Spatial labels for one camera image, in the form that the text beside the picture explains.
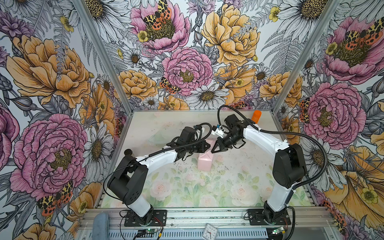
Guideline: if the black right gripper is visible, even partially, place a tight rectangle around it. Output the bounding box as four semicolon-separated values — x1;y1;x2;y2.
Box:
211;131;244;153

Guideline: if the purple and pink wrapping paper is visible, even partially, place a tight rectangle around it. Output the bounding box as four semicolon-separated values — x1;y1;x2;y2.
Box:
197;140;215;172

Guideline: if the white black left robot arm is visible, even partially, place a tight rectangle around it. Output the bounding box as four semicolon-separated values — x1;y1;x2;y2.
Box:
107;123;212;221

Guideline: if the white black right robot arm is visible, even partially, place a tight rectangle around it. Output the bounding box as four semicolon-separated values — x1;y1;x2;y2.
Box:
212;114;307;224

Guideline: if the orange plastic bottle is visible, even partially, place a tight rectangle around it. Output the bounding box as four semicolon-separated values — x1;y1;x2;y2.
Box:
251;110;262;124

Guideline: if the small jar with dark lid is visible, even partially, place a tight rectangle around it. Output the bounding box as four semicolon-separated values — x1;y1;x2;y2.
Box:
124;149;133;156

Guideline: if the small white clock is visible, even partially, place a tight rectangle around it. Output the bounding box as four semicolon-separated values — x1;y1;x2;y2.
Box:
202;224;219;240

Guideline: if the green circuit board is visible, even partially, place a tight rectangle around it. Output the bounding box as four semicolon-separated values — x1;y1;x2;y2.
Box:
138;228;161;235

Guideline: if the grey cloth roll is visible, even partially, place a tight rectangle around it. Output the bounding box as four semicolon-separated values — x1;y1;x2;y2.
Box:
92;213;109;240

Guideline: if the black corrugated cable conduit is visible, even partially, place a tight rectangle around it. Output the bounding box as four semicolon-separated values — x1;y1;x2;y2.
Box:
217;104;328;190

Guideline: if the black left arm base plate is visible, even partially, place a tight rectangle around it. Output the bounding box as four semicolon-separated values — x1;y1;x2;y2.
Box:
124;209;168;227

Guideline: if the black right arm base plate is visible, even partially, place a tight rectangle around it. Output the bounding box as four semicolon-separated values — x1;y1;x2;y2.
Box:
246;208;292;226

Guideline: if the aluminium frame rail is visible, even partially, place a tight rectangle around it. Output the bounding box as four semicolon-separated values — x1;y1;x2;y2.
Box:
76;207;343;240

